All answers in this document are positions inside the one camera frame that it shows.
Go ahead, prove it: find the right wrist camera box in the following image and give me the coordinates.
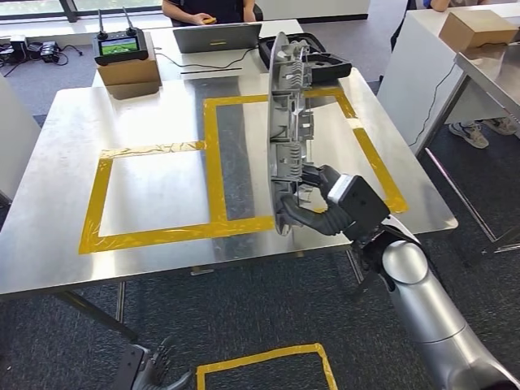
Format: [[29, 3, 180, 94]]
[[327, 173, 391, 243]]

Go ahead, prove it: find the black flat item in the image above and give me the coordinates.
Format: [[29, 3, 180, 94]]
[[258, 32, 353, 85]]

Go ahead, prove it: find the white cabinet panel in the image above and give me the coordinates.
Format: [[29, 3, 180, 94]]
[[377, 2, 520, 157]]

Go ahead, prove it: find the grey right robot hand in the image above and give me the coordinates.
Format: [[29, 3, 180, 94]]
[[278, 163, 341, 232]]

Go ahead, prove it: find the steel workbench table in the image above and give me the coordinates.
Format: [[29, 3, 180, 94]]
[[0, 67, 460, 340]]

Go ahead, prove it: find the person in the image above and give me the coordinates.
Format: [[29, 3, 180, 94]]
[[389, 0, 518, 149], [162, 0, 264, 27]]

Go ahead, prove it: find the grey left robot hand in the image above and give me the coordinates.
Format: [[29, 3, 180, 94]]
[[129, 336, 194, 390]]

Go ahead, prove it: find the silver wheel hubcap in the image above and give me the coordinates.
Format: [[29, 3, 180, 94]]
[[266, 31, 315, 238]]

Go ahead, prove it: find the steel table with white panel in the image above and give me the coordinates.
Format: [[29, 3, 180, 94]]
[[0, 75, 42, 208]]

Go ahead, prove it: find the black remote controller with screen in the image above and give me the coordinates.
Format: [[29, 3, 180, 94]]
[[92, 6, 149, 67]]

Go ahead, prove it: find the white desk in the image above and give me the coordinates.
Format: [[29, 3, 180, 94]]
[[91, 19, 303, 89]]

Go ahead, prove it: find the black cable bundle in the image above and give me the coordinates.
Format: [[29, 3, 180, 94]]
[[0, 34, 84, 76]]

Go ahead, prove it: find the grey laptop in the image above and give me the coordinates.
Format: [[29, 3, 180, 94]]
[[172, 22, 263, 54]]

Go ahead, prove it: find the yellow tape rectangle, crinkled strip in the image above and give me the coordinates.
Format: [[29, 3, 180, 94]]
[[78, 141, 275, 255]]

